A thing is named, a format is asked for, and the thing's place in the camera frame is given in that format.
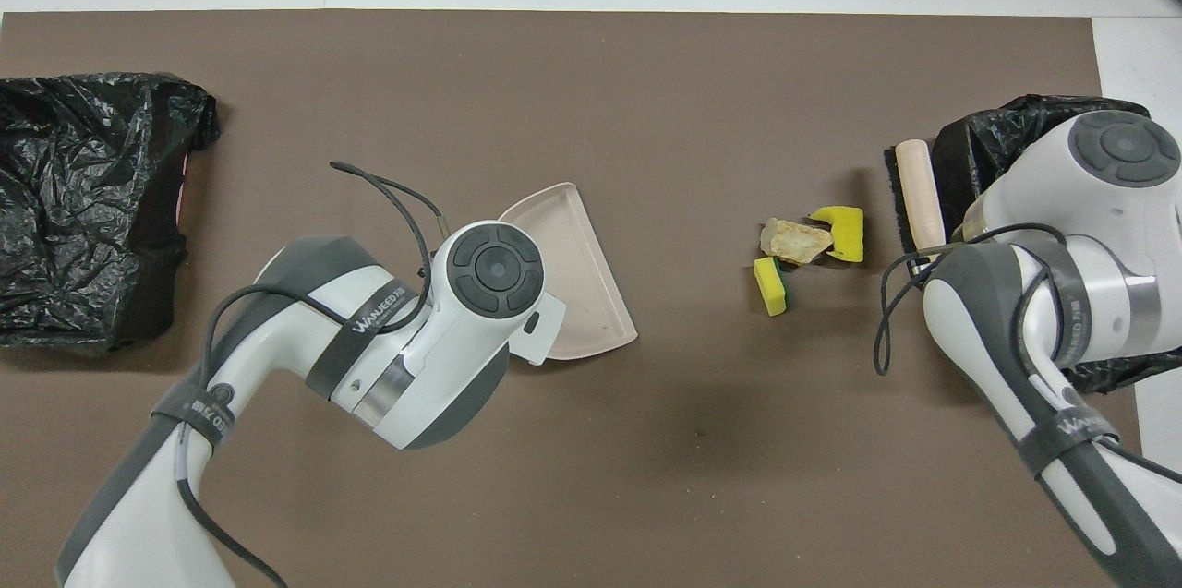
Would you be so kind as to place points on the beige plastic dustpan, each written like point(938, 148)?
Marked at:
point(582, 274)

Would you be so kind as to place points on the beige hand brush black bristles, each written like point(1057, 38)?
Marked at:
point(919, 191)

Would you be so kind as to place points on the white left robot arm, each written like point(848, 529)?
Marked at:
point(406, 366)

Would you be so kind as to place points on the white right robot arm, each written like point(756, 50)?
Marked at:
point(1016, 200)

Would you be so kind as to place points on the bin lined with black bag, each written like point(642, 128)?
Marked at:
point(74, 145)
point(970, 154)

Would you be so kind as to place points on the yellow sponge with green pad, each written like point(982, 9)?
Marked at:
point(768, 288)

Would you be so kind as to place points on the whitish angular foam chunk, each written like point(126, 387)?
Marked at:
point(796, 241)

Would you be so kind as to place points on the notched yellow sponge piece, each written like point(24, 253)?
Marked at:
point(848, 237)

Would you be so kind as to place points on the brown table mat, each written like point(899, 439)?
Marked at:
point(693, 496)

